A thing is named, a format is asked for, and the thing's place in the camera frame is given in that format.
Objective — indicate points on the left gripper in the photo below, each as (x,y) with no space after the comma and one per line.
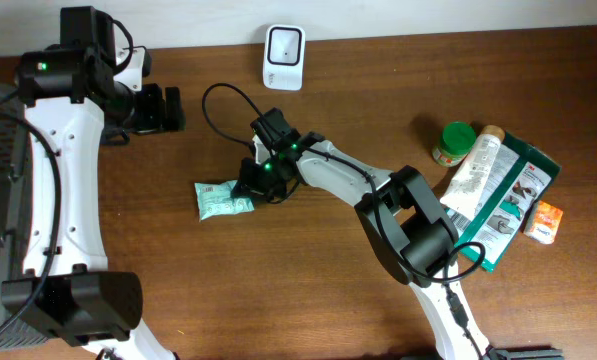
(161,116)

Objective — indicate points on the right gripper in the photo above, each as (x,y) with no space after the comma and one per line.
(258,178)

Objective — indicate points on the teal wipes packet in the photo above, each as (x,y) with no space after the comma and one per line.
(216,199)

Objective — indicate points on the green lidded jar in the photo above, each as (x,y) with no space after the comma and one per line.
(455,142)

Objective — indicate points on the white tube with tan cap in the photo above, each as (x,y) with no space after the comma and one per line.
(467,185)

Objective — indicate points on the green gloves package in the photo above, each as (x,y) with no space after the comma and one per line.
(521,173)

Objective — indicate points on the orange snack packet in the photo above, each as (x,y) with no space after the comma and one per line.
(543,223)

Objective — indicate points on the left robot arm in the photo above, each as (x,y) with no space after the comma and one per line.
(77,298)

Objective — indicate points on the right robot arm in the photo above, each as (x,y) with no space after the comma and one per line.
(408,229)

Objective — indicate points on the grey plastic basket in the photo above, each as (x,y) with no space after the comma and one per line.
(0,225)

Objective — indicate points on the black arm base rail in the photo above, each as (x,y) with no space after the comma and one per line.
(508,354)

